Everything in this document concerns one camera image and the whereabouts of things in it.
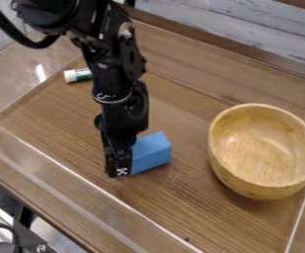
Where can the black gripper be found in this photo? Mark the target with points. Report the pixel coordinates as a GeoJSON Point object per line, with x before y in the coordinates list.
{"type": "Point", "coordinates": [121, 122]}

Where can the blue foam block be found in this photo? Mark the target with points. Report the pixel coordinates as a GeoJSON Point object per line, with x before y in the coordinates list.
{"type": "Point", "coordinates": [151, 152]}

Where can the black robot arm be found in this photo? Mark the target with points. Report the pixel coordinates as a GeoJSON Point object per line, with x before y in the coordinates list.
{"type": "Point", "coordinates": [99, 28]}

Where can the brown wooden bowl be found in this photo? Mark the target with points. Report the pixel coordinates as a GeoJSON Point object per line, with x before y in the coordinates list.
{"type": "Point", "coordinates": [256, 147]}

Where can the green white marker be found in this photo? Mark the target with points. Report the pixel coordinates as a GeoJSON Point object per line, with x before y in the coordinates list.
{"type": "Point", "coordinates": [75, 75]}

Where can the clear acrylic tray wall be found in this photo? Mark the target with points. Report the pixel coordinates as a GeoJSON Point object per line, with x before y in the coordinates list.
{"type": "Point", "coordinates": [89, 215]}

